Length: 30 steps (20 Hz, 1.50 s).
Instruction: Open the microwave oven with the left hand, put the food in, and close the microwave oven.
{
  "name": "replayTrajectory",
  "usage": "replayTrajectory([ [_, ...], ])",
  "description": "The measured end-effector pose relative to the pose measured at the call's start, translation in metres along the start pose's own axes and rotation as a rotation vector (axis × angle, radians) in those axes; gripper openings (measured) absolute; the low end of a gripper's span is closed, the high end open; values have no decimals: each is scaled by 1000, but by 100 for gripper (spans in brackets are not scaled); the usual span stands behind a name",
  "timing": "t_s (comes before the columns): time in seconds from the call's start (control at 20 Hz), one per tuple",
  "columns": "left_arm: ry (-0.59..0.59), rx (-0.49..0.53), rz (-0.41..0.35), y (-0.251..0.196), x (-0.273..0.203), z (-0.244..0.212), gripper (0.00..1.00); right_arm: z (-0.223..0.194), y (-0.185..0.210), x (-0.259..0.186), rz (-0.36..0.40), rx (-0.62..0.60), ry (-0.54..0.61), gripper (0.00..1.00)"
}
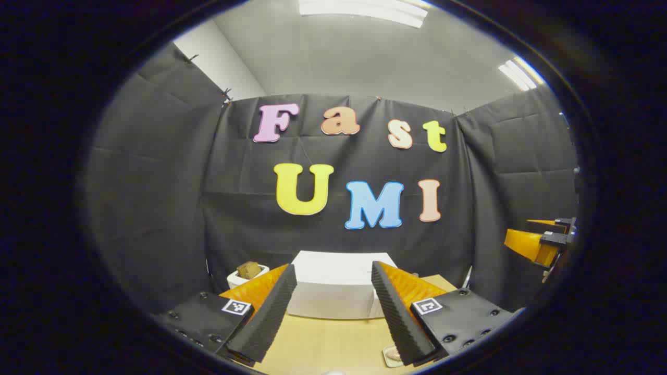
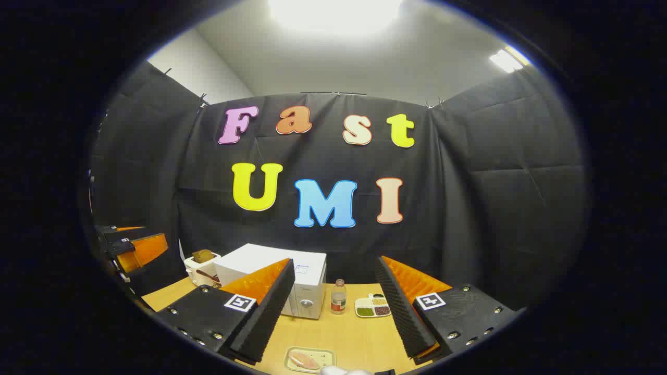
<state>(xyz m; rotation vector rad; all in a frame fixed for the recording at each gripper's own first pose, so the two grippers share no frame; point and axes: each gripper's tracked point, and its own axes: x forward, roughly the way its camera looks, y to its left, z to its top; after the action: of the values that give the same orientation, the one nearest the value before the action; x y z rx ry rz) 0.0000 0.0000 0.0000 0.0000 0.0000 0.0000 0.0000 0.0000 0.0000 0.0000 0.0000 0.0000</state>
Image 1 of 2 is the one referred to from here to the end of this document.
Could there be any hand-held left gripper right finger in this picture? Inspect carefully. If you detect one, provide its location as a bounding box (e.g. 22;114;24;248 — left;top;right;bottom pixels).
371;260;516;367

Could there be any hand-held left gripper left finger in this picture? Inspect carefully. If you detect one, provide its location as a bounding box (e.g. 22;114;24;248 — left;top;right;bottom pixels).
156;263;298;365

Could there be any white microwave oven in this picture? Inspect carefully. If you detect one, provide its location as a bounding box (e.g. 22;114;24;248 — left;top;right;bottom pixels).
287;251;399;319

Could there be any cream cherry print tray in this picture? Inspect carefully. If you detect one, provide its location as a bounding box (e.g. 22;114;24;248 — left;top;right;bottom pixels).
383;345;406;368

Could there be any white toaster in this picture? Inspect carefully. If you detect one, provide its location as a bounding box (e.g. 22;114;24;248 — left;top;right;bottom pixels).
227;264;270;290

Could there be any black backdrop cloth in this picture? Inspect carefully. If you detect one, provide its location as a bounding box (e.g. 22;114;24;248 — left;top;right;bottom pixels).
86;44;579;313

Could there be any side ceiling light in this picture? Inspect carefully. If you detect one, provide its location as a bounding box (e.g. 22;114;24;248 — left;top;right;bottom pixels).
498;56;545;92

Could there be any long ceiling light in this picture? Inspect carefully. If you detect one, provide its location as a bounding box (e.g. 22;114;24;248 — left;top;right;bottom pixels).
298;0;433;28

